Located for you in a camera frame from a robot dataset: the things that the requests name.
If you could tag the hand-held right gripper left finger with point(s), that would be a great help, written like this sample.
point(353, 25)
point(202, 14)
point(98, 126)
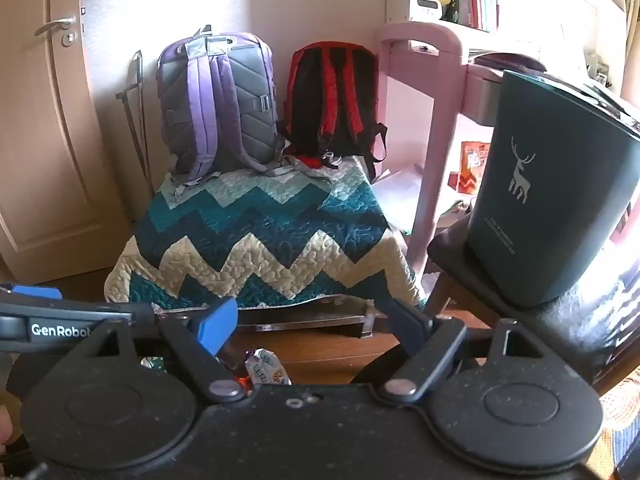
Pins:
point(217, 325)

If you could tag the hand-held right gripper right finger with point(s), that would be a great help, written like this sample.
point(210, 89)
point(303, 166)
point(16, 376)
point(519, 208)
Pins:
point(407, 327)

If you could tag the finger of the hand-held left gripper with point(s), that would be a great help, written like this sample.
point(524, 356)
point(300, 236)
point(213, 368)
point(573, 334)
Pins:
point(37, 292)

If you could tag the dark green deer-print bin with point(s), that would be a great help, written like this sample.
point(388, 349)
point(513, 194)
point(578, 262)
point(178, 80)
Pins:
point(545, 190)

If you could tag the person's left hand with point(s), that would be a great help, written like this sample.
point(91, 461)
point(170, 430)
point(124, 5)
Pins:
point(5, 427)

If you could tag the white printed candy wrapper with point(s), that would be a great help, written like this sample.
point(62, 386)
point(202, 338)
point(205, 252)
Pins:
point(267, 367)

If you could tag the shiny green wrapper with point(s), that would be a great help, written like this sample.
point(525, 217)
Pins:
point(154, 363)

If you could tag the low glossy wooden bench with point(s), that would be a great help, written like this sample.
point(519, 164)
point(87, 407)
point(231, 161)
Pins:
point(320, 317)

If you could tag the teal zigzag quilt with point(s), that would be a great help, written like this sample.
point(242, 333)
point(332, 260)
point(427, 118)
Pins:
point(260, 230)

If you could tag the black chair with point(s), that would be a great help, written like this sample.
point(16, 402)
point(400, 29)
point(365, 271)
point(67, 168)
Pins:
point(560, 330)

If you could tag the white wooden door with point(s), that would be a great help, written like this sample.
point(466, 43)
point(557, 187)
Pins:
point(40, 135)

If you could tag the red cardboard box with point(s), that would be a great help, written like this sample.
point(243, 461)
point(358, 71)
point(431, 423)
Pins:
point(472, 165)

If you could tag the pink desk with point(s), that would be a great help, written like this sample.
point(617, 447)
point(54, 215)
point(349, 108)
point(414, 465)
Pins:
point(435, 110)

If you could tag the purple grey backpack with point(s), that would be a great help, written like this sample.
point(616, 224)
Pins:
point(215, 105)

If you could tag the colourful patterned rug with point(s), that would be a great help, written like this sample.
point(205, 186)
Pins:
point(620, 410)

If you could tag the red black backpack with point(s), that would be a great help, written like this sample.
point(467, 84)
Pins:
point(330, 100)

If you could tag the small white clock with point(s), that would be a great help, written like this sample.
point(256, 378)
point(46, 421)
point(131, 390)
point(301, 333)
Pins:
point(429, 6)

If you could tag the thin metal frame tool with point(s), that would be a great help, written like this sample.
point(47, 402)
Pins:
point(137, 120)

